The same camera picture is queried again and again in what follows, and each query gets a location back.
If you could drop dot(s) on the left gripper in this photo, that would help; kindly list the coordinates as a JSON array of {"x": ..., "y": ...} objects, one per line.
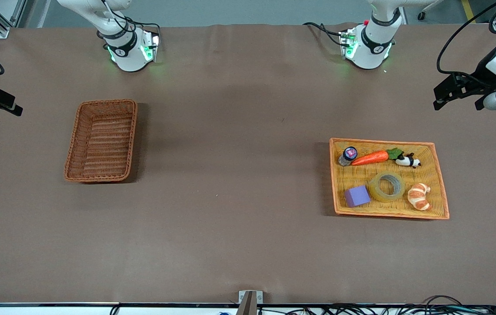
[{"x": 483, "y": 76}]

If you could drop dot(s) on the yellowish clear tape roll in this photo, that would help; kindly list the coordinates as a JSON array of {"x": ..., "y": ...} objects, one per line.
[{"x": 387, "y": 187}]

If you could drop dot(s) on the black white panda figure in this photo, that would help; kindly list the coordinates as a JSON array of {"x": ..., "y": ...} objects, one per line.
[{"x": 407, "y": 161}]

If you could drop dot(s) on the toy croissant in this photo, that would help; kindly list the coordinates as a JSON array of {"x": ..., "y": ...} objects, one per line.
[{"x": 419, "y": 197}]

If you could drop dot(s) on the purple foam cube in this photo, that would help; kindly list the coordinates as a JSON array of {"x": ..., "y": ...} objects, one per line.
[{"x": 357, "y": 196}]

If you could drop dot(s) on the orange toy carrot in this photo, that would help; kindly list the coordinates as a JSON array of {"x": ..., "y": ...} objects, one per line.
[{"x": 370, "y": 158}]

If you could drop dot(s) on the small bottle purple cap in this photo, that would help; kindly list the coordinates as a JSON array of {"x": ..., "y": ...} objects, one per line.
[{"x": 347, "y": 155}]

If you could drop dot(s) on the orange wicker basket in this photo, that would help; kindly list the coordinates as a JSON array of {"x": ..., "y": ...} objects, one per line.
[{"x": 388, "y": 210}]

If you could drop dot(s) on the white chair leg with caster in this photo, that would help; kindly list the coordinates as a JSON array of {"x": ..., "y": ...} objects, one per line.
[{"x": 423, "y": 15}]

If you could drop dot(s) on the metal table edge bracket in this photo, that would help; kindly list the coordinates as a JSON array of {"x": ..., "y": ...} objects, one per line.
[{"x": 250, "y": 299}]

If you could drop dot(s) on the brown wicker basket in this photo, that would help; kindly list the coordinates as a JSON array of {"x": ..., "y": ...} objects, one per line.
[{"x": 101, "y": 142}]

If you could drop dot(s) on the brown table cover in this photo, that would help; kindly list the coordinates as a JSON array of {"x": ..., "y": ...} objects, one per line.
[{"x": 230, "y": 218}]

